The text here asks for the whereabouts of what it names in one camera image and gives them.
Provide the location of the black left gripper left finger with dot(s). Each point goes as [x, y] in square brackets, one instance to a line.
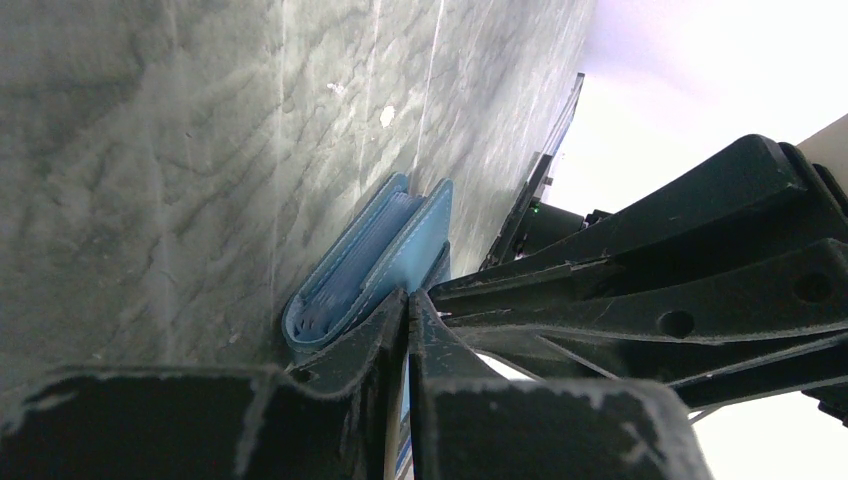
[335, 417]

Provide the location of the blue leather card holder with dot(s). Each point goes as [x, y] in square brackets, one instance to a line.
[398, 240]

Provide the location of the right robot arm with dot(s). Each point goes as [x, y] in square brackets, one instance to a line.
[556, 228]

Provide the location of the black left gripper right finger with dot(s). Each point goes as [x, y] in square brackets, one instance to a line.
[469, 422]

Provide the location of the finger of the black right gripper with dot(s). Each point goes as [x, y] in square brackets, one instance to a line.
[753, 200]
[767, 328]

